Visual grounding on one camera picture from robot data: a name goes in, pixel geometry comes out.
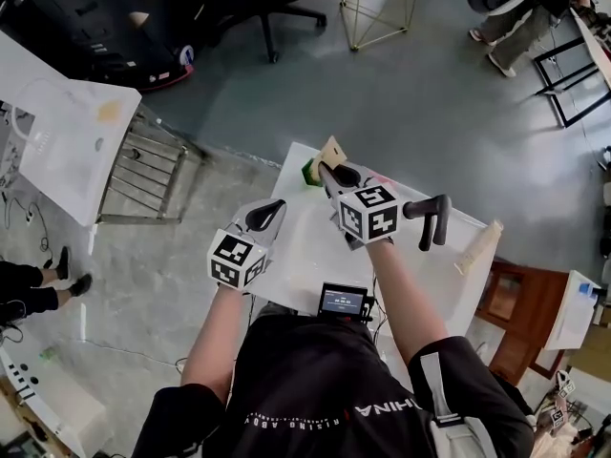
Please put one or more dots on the small green item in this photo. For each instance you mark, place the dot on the small green item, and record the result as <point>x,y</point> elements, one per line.
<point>48,354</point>

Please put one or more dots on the white table black legs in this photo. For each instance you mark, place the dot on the white table black legs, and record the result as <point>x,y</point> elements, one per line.
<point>568,84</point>

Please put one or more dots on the yellow sponge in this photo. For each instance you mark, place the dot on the yellow sponge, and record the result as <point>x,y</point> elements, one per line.
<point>110,111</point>

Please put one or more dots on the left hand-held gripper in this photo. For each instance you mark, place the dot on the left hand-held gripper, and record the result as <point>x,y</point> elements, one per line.
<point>234,260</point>

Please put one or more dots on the round white table gold legs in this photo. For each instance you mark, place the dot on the round white table gold legs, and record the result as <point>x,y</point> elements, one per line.
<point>377,12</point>

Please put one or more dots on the white side table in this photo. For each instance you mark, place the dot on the white side table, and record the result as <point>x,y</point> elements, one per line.
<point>71,151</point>

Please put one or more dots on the green plastic cup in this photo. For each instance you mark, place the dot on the green plastic cup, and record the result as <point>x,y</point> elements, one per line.
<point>309,174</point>

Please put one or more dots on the person's printed t-shirt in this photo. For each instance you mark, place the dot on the person's printed t-shirt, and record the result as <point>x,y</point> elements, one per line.
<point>310,380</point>

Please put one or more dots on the small black screen device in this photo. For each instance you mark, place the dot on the small black screen device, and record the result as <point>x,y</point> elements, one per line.
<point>341,299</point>

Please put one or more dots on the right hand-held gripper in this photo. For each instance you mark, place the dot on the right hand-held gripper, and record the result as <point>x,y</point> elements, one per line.
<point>367,217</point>

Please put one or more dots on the black faucet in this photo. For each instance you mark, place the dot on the black faucet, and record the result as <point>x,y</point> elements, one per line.
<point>429,208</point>

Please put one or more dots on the white washbasin black stand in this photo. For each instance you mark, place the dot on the white washbasin black stand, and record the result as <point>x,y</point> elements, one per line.
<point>310,265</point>

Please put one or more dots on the black office chair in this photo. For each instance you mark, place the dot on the black office chair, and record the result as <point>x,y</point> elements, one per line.
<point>267,7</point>

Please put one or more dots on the beige cardboard strip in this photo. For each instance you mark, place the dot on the beige cardboard strip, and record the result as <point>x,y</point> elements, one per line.
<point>333,153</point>
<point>479,246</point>

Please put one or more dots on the person's left forearm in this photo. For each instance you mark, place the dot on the person's left forearm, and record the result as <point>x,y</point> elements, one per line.
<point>215,332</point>

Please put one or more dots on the person's right forearm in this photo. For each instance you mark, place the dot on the person's right forearm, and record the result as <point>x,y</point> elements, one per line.
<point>406,298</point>

